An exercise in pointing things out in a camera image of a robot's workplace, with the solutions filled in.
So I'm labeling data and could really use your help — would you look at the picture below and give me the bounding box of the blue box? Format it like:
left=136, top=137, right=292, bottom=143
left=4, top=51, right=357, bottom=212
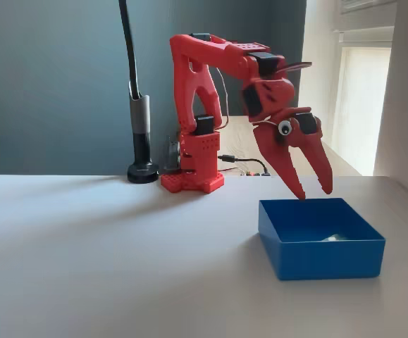
left=258, top=197, right=387, bottom=282

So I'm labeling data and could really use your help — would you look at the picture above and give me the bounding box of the white window blind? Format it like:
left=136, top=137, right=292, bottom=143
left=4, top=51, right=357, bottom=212
left=332, top=30, right=395, bottom=177

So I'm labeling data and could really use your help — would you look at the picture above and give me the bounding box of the grey table clamp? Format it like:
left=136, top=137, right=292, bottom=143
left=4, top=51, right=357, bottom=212
left=159, top=135, right=183, bottom=173

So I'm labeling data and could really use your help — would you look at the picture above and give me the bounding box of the black round object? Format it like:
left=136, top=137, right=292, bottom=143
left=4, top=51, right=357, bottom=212
left=118, top=0, right=160, bottom=184

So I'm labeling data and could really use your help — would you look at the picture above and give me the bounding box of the black usb cable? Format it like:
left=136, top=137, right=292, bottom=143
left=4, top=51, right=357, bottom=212
left=217, top=154, right=271, bottom=175

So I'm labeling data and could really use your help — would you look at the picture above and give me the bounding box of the black arm servo cable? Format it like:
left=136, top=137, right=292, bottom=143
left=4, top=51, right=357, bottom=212
left=210, top=65, right=231, bottom=130

